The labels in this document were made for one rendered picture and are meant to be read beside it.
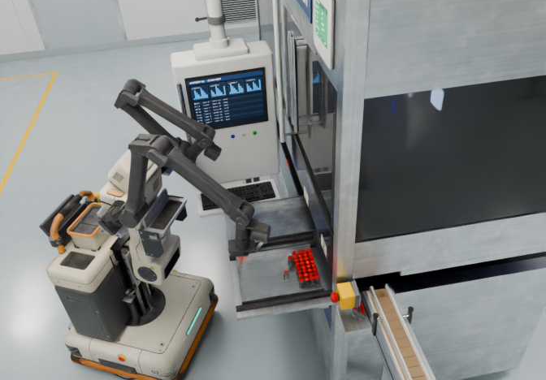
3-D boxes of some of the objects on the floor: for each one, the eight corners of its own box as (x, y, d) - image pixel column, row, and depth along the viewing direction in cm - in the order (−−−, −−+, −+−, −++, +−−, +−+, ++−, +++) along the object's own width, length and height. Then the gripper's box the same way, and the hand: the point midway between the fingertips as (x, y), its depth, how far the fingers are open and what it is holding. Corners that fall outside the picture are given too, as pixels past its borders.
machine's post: (340, 399, 251) (363, -13, 126) (344, 411, 247) (370, -7, 121) (328, 402, 251) (340, -11, 125) (331, 413, 246) (346, -4, 121)
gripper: (255, 227, 183) (252, 256, 192) (228, 228, 181) (227, 258, 190) (257, 239, 177) (254, 269, 186) (230, 240, 175) (228, 270, 184)
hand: (240, 262), depth 187 cm, fingers closed
